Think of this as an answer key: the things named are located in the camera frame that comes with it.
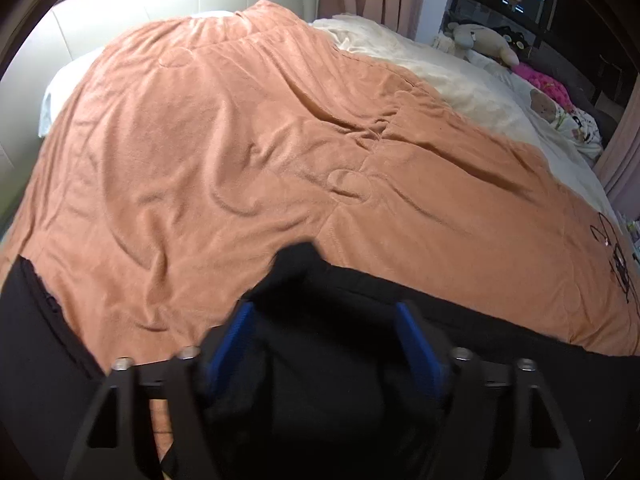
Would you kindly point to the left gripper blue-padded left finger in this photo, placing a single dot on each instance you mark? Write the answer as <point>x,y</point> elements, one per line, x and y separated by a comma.
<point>228,352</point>

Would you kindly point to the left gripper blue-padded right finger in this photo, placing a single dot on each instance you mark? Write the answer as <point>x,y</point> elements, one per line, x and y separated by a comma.
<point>426,349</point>

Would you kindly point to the black pants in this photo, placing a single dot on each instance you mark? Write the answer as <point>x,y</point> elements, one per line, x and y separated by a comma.
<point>332,395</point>

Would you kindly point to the orange fleece blanket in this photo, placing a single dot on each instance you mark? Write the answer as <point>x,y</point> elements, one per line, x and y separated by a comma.
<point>195,151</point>

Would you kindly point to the white bed sheet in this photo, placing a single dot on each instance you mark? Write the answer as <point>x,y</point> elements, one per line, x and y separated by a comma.
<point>487,97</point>

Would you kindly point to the bear print pillow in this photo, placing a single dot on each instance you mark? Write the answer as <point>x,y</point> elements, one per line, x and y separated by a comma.
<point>578,127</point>

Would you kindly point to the pink plush cushion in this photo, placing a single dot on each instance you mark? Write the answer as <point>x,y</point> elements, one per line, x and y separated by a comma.
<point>546,84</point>

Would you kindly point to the white pillow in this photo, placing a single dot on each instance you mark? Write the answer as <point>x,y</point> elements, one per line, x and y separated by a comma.
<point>60,88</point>

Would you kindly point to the beige plush toy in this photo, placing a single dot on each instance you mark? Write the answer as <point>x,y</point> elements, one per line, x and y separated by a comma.
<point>481,39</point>

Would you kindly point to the cream padded headboard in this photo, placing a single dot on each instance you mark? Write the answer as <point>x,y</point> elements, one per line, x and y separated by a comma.
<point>70,30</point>

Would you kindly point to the dark window frame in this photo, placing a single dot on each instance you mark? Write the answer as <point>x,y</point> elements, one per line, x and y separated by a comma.
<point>598,38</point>

